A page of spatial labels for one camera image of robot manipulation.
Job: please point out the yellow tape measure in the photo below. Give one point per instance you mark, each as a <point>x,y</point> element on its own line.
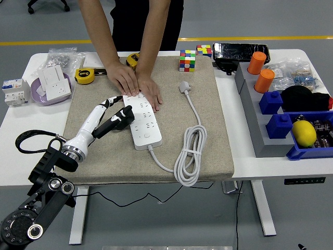
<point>132,60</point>
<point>84,76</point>

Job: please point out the white power strip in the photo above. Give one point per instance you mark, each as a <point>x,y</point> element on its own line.
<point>147,127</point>

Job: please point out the person's right forearm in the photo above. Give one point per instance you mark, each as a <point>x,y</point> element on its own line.
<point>99,31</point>

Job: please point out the blue plastic bin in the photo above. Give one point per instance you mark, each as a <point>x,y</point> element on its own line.
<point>307,153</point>

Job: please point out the white wall socket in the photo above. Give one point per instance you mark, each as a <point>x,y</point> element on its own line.
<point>58,89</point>

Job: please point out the grey-brown mat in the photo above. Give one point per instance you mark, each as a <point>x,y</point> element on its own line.
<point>166,78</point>

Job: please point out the metal bracket under table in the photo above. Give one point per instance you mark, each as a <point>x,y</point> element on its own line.
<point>229,187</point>

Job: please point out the white circuit breaker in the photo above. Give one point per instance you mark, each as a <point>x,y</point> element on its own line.
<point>15,96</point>

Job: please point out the orange cylinder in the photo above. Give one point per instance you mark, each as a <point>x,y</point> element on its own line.
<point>264,82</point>
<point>256,63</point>

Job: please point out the small colourful puzzle cube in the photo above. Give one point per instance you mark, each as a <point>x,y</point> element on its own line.
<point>204,50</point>

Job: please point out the grey stepped block holder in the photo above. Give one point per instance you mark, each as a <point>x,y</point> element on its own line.
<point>273,147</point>

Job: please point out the clear bag of screws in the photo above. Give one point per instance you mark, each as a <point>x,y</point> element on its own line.
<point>61,60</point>

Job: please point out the blue block with stud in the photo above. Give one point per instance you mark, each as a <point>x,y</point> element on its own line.
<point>270,102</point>
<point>278,127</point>

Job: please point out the person's left forearm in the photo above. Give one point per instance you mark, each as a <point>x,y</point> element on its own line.
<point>153,34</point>

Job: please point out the black table control panel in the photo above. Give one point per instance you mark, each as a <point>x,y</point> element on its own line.
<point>304,181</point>

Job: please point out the black plug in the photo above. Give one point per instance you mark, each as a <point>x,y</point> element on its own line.
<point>128,123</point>

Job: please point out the black glossy device with stand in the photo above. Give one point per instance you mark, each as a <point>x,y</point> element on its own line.
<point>239,50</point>

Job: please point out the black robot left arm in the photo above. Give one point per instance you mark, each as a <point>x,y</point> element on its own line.
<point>49,200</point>

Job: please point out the yellow lemon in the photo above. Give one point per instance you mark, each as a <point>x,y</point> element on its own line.
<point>303,134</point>

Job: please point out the purple plate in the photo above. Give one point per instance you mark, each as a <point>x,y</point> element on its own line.
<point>37,97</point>

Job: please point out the person's right hand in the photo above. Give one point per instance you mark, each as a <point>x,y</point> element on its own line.
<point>122,76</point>

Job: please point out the clear bags of components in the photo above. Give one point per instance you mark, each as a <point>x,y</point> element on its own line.
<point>301,75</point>

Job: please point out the large colourful puzzle cube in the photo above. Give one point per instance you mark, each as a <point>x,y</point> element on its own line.
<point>187,61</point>

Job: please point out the white table leg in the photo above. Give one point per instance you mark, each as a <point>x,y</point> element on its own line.
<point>78,216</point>
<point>262,208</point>

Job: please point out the person's torso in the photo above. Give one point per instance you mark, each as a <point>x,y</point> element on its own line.
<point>127,23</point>

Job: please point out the red object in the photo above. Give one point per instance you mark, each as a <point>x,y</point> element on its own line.
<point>331,102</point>

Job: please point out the black office chair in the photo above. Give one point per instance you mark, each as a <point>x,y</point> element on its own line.
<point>30,10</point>

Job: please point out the person's left hand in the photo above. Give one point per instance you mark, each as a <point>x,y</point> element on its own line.
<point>149,88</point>

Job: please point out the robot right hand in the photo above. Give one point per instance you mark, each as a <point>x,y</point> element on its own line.
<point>302,247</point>

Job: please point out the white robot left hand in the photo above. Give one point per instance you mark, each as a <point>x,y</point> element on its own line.
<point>88,122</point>

